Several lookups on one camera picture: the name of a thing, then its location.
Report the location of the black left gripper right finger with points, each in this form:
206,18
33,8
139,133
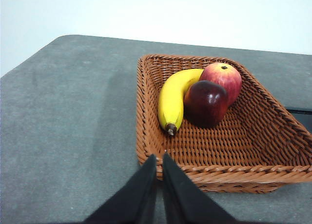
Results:
185,202

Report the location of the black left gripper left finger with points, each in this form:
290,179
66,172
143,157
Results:
136,202

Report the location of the brown wicker basket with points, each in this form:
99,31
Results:
231,150

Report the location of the dark red apple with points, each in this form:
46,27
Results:
207,104

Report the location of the yellow banana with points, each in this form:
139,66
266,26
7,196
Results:
170,99

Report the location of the red yellow apple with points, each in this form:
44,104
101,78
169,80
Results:
225,77

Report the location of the black rectangular tray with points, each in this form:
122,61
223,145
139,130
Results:
302,111

